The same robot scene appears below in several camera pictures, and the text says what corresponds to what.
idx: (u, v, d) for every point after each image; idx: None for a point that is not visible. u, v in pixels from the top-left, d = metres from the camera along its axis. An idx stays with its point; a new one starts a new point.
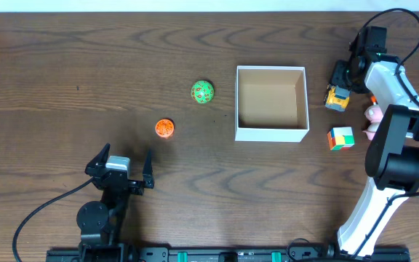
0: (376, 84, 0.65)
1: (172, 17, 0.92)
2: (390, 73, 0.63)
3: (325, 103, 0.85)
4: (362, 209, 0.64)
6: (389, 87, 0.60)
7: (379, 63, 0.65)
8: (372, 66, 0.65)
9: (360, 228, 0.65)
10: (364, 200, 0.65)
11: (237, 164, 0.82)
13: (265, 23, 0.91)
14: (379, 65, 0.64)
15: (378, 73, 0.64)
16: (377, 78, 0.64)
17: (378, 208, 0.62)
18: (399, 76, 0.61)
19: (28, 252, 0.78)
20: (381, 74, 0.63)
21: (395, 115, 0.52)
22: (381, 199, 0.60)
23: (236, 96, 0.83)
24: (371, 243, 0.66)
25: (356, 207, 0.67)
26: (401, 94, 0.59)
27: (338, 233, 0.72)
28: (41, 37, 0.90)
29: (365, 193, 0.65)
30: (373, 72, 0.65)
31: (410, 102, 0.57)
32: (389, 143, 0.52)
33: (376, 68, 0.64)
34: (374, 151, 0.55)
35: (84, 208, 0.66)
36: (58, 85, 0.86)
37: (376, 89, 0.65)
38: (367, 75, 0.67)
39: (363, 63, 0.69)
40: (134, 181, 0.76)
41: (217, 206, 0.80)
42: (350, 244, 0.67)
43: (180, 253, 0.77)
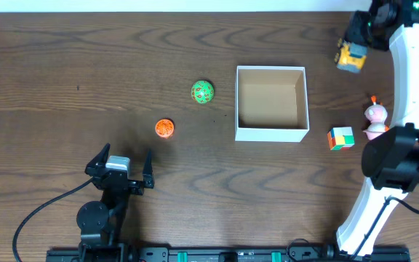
0: (399, 56, 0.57)
1: (173, 16, 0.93)
2: (417, 52, 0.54)
3: (338, 65, 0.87)
4: (360, 209, 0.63)
6: (409, 77, 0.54)
7: (411, 30, 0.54)
8: (401, 32, 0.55)
9: (359, 228, 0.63)
10: (361, 199, 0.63)
11: (238, 164, 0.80)
13: (262, 23, 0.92)
14: (409, 31, 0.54)
15: (406, 48, 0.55)
16: (403, 49, 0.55)
17: (377, 208, 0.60)
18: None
19: (28, 253, 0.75)
20: (408, 51, 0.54)
21: (400, 140, 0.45)
22: (378, 199, 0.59)
23: (235, 96, 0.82)
24: (369, 243, 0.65)
25: (355, 207, 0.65)
26: (414, 99, 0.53)
27: (337, 233, 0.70)
28: (44, 38, 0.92)
29: (362, 192, 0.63)
30: (401, 40, 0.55)
31: None
32: (388, 161, 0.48)
33: (406, 38, 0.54)
34: (371, 156, 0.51)
35: (85, 207, 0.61)
36: (60, 86, 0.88)
37: (397, 61, 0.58)
38: (393, 37, 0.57)
39: (393, 12, 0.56)
40: (134, 181, 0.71)
41: (217, 206, 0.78)
42: (350, 244, 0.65)
43: (180, 253, 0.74)
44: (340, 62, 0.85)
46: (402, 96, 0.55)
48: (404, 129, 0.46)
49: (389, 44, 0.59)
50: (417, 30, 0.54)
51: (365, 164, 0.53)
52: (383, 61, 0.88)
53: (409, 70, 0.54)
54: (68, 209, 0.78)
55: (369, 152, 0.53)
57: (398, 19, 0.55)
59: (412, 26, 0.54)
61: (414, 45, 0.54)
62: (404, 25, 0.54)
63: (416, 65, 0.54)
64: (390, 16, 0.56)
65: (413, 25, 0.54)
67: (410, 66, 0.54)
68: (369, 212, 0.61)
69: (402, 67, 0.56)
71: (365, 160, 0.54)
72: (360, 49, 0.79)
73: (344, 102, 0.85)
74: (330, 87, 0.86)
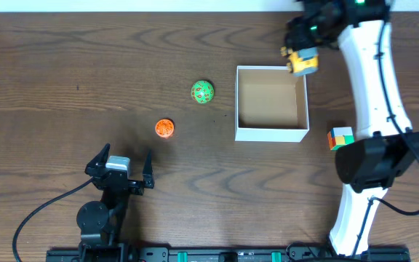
0: (352, 60, 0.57)
1: (173, 16, 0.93)
2: (370, 54, 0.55)
3: (293, 73, 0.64)
4: (348, 211, 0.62)
6: (366, 81, 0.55)
7: (358, 32, 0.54)
8: (350, 34, 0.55)
9: (350, 229, 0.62)
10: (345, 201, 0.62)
11: (238, 164, 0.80)
13: (262, 23, 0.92)
14: (356, 33, 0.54)
15: (357, 50, 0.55)
16: (354, 52, 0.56)
17: (362, 208, 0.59)
18: (380, 62, 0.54)
19: (28, 253, 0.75)
20: (360, 54, 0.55)
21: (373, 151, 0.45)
22: (362, 201, 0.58)
23: (235, 96, 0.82)
24: (364, 240, 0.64)
25: (341, 208, 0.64)
26: (375, 102, 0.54)
27: (332, 235, 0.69)
28: (44, 38, 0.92)
29: (345, 194, 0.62)
30: (351, 44, 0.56)
31: (388, 118, 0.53)
32: (362, 171, 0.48)
33: (356, 40, 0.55)
34: (345, 164, 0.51)
35: (85, 208, 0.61)
36: (60, 86, 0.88)
37: (351, 65, 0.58)
38: (345, 39, 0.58)
39: (338, 10, 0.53)
40: (134, 181, 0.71)
41: (217, 206, 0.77)
42: (345, 245, 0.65)
43: (180, 253, 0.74)
44: (294, 70, 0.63)
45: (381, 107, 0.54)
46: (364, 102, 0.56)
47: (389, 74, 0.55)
48: (373, 139, 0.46)
49: (342, 44, 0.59)
50: (366, 28, 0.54)
51: (340, 171, 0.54)
52: None
53: (365, 73, 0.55)
54: (67, 209, 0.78)
55: (341, 159, 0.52)
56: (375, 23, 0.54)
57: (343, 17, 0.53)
59: (360, 26, 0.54)
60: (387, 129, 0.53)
61: (366, 46, 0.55)
62: (351, 26, 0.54)
63: (370, 68, 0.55)
64: (337, 14, 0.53)
65: (360, 25, 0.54)
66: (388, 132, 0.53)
67: (364, 69, 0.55)
68: (357, 212, 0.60)
69: (358, 71, 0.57)
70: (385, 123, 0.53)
71: (338, 167, 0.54)
72: (309, 48, 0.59)
73: (344, 101, 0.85)
74: (331, 87, 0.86)
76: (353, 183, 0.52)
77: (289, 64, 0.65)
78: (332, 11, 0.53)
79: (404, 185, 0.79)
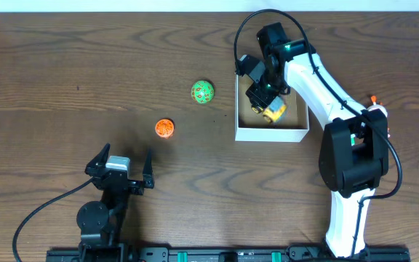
0: (295, 83, 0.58)
1: (172, 16, 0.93)
2: (308, 70, 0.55)
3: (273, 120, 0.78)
4: (340, 216, 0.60)
6: (313, 92, 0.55)
7: (293, 62, 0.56)
8: (286, 68, 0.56)
9: (346, 233, 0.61)
10: (337, 204, 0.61)
11: (238, 164, 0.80)
13: (263, 23, 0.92)
14: (293, 65, 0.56)
15: (297, 74, 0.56)
16: (296, 78, 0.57)
17: (354, 211, 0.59)
18: (318, 73, 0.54)
19: (29, 252, 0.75)
20: (300, 76, 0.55)
21: (336, 135, 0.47)
22: (352, 204, 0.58)
23: (236, 97, 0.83)
24: (360, 239, 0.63)
25: (333, 212, 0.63)
26: (327, 100, 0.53)
27: (327, 236, 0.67)
28: (44, 39, 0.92)
29: (335, 198, 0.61)
30: (291, 73, 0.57)
31: (342, 108, 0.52)
32: (340, 160, 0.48)
33: (292, 68, 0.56)
34: (326, 169, 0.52)
35: (85, 207, 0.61)
36: (59, 86, 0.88)
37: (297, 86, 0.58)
38: (285, 76, 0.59)
39: (276, 61, 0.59)
40: (134, 181, 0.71)
41: (217, 206, 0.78)
42: (342, 247, 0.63)
43: (180, 253, 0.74)
44: (273, 119, 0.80)
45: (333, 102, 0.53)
46: (318, 108, 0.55)
47: (330, 78, 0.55)
48: (333, 123, 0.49)
49: (286, 81, 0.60)
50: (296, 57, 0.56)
51: (328, 183, 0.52)
52: (383, 60, 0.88)
53: (310, 87, 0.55)
54: (67, 209, 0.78)
55: (322, 167, 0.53)
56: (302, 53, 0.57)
57: (281, 64, 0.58)
59: (291, 57, 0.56)
60: (345, 116, 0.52)
61: (302, 67, 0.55)
62: (287, 61, 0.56)
63: (313, 81, 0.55)
64: (275, 64, 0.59)
65: (292, 59, 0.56)
66: (348, 117, 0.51)
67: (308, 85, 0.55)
68: (350, 214, 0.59)
69: (305, 87, 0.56)
70: (341, 112, 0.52)
71: (325, 180, 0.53)
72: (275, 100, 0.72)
73: None
74: None
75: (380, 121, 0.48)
76: (341, 189, 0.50)
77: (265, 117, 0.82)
78: (271, 62, 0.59)
79: (405, 185, 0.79)
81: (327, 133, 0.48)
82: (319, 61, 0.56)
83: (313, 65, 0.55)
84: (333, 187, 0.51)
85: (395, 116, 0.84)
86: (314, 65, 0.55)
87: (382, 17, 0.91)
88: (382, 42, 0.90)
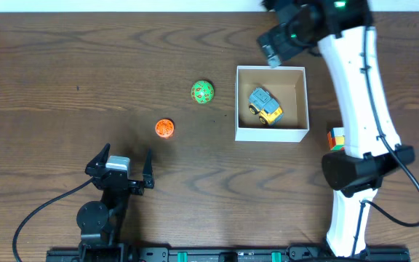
0: (334, 69, 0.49)
1: (172, 16, 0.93)
2: (356, 65, 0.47)
3: (270, 124, 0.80)
4: (340, 215, 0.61)
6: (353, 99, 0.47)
7: (342, 42, 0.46)
8: (331, 45, 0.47)
9: (346, 231, 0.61)
10: (338, 204, 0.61)
11: (238, 164, 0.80)
13: (263, 23, 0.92)
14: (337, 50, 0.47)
15: (341, 63, 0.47)
16: (337, 66, 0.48)
17: (355, 211, 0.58)
18: (366, 74, 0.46)
19: (28, 253, 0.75)
20: (345, 68, 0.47)
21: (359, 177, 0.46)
22: (353, 204, 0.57)
23: (235, 96, 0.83)
24: (361, 239, 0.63)
25: (335, 210, 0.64)
26: (365, 120, 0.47)
27: (329, 236, 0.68)
28: (44, 39, 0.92)
29: (337, 197, 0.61)
30: (334, 56, 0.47)
31: (378, 137, 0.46)
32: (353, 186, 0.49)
33: (339, 52, 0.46)
34: (332, 175, 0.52)
35: (85, 207, 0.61)
36: (59, 86, 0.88)
37: (334, 72, 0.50)
38: (324, 49, 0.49)
39: (316, 14, 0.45)
40: (134, 181, 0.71)
41: (217, 206, 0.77)
42: (342, 247, 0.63)
43: (180, 253, 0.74)
44: (269, 121, 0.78)
45: (370, 124, 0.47)
46: (350, 119, 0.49)
47: (377, 86, 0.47)
48: (361, 161, 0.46)
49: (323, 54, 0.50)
50: (348, 38, 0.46)
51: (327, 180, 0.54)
52: (383, 61, 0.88)
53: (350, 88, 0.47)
54: (67, 209, 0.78)
55: (327, 167, 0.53)
56: (357, 31, 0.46)
57: (325, 20, 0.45)
59: (342, 35, 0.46)
60: (377, 149, 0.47)
61: (350, 58, 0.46)
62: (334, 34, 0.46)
63: (358, 83, 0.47)
64: (315, 18, 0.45)
65: (343, 36, 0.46)
66: (380, 151, 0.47)
67: (350, 84, 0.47)
68: (351, 214, 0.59)
69: (342, 83, 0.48)
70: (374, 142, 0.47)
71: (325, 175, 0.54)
72: (272, 103, 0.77)
73: None
74: (330, 87, 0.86)
75: (409, 159, 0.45)
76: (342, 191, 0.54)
77: (260, 118, 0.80)
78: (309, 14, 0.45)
79: (404, 185, 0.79)
81: (351, 169, 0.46)
82: (372, 55, 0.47)
83: (364, 61, 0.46)
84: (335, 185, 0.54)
85: (395, 116, 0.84)
86: (365, 61, 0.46)
87: (383, 18, 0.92)
88: (381, 43, 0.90)
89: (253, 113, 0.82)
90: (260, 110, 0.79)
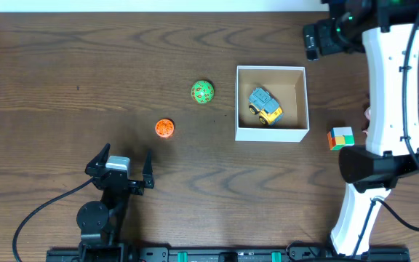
0: (373, 62, 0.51)
1: (172, 16, 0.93)
2: (396, 62, 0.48)
3: (270, 124, 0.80)
4: (349, 212, 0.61)
6: (386, 94, 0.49)
7: (388, 36, 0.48)
8: (376, 37, 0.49)
9: (352, 230, 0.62)
10: (348, 201, 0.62)
11: (238, 164, 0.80)
13: (263, 23, 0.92)
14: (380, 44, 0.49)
15: (382, 57, 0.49)
16: (377, 60, 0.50)
17: (365, 209, 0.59)
18: (404, 73, 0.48)
19: (28, 253, 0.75)
20: (384, 62, 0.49)
21: (377, 172, 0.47)
22: (364, 201, 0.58)
23: (235, 96, 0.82)
24: (365, 241, 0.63)
25: (342, 207, 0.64)
26: (393, 118, 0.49)
27: (332, 234, 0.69)
28: (44, 39, 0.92)
29: (348, 193, 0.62)
30: (377, 49, 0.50)
31: (401, 139, 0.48)
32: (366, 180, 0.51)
33: (382, 46, 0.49)
34: (348, 167, 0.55)
35: (85, 207, 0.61)
36: (59, 86, 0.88)
37: (372, 68, 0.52)
38: (366, 40, 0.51)
39: (367, 3, 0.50)
40: (134, 181, 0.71)
41: (217, 206, 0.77)
42: (345, 246, 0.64)
43: (180, 253, 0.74)
44: (268, 122, 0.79)
45: (397, 124, 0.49)
46: (378, 116, 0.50)
47: (412, 87, 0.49)
48: (381, 159, 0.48)
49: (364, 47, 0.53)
50: (395, 34, 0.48)
51: (342, 171, 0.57)
52: None
53: (385, 84, 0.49)
54: (68, 209, 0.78)
55: (345, 159, 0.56)
56: (405, 29, 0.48)
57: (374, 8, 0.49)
59: (389, 30, 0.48)
60: (398, 149, 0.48)
61: (393, 54, 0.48)
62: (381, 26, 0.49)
63: (394, 80, 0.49)
64: (364, 6, 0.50)
65: (390, 30, 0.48)
66: (400, 152, 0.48)
67: (386, 79, 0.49)
68: (358, 214, 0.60)
69: (378, 78, 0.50)
70: (398, 143, 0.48)
71: (341, 167, 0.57)
72: (272, 103, 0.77)
73: (344, 101, 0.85)
74: (331, 87, 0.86)
75: None
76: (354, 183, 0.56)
77: (260, 118, 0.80)
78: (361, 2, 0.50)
79: (404, 185, 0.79)
81: (370, 164, 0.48)
82: (414, 57, 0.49)
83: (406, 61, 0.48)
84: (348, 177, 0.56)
85: None
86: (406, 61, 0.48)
87: None
88: None
89: (253, 113, 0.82)
90: (260, 110, 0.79)
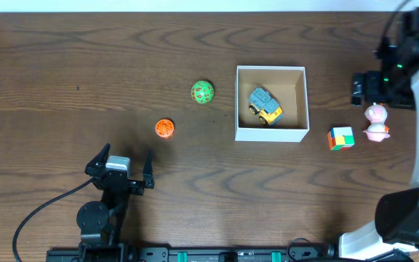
0: None
1: (172, 16, 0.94)
2: None
3: (270, 124, 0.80)
4: (367, 243, 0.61)
6: None
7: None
8: None
9: (361, 254, 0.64)
10: (372, 233, 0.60)
11: (238, 164, 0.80)
13: (263, 23, 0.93)
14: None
15: None
16: None
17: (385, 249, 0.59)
18: None
19: (28, 253, 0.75)
20: None
21: None
22: (387, 247, 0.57)
23: (235, 96, 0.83)
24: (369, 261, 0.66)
25: (364, 233, 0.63)
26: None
27: (341, 237, 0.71)
28: (44, 39, 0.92)
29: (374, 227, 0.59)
30: None
31: None
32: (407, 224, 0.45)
33: None
34: (385, 216, 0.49)
35: (85, 207, 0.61)
36: (60, 86, 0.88)
37: None
38: (417, 76, 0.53)
39: None
40: (134, 181, 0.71)
41: (217, 206, 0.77)
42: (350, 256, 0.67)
43: (180, 253, 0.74)
44: (268, 121, 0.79)
45: None
46: None
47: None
48: None
49: (413, 87, 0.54)
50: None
51: (378, 223, 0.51)
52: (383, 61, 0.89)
53: None
54: (68, 209, 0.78)
55: (382, 208, 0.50)
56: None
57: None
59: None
60: None
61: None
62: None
63: None
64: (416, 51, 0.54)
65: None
66: None
67: None
68: (379, 247, 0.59)
69: None
70: None
71: (377, 219, 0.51)
72: (272, 103, 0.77)
73: (344, 102, 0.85)
74: (331, 87, 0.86)
75: None
76: (388, 238, 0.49)
77: (260, 118, 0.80)
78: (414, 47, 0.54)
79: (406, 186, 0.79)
81: (413, 196, 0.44)
82: None
83: None
84: (382, 230, 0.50)
85: (394, 116, 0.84)
86: None
87: (382, 18, 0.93)
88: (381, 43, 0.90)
89: (253, 113, 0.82)
90: (260, 110, 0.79)
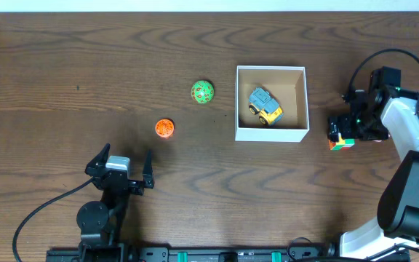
0: (393, 125, 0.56)
1: (172, 16, 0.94)
2: (409, 110, 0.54)
3: (270, 124, 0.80)
4: (367, 239, 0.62)
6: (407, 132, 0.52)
7: (398, 100, 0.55)
8: (389, 103, 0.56)
9: (363, 251, 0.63)
10: (373, 230, 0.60)
11: (238, 164, 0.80)
13: (264, 23, 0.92)
14: (398, 102, 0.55)
15: (398, 112, 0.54)
16: (394, 117, 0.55)
17: (386, 246, 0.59)
18: None
19: (28, 253, 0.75)
20: (401, 114, 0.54)
21: (416, 163, 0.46)
22: (388, 242, 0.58)
23: (235, 96, 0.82)
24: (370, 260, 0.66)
25: (365, 230, 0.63)
26: None
27: (342, 236, 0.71)
28: (44, 38, 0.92)
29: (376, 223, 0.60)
30: (391, 110, 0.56)
31: None
32: (407, 193, 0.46)
33: (396, 105, 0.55)
34: (385, 204, 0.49)
35: (85, 207, 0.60)
36: (60, 86, 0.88)
37: (391, 128, 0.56)
38: (384, 111, 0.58)
39: (380, 97, 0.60)
40: (134, 181, 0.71)
41: (217, 206, 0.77)
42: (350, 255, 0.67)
43: (180, 253, 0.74)
44: (268, 122, 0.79)
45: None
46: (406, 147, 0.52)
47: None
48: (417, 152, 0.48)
49: (383, 119, 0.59)
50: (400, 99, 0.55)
51: (380, 220, 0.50)
52: (383, 62, 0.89)
53: (406, 126, 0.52)
54: (68, 209, 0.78)
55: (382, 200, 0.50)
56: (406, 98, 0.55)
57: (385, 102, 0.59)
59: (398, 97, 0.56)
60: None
61: (404, 110, 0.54)
62: (391, 98, 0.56)
63: (412, 121, 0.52)
64: (378, 100, 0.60)
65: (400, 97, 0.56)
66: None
67: (405, 121, 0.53)
68: (380, 243, 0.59)
69: (400, 127, 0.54)
70: None
71: (379, 214, 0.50)
72: (273, 103, 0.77)
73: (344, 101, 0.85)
74: (331, 87, 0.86)
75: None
76: (391, 230, 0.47)
77: (260, 118, 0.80)
78: (375, 97, 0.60)
79: None
81: (406, 161, 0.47)
82: None
83: (417, 108, 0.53)
84: (383, 223, 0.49)
85: None
86: (416, 108, 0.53)
87: (382, 17, 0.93)
88: (381, 43, 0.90)
89: (253, 113, 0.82)
90: (260, 110, 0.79)
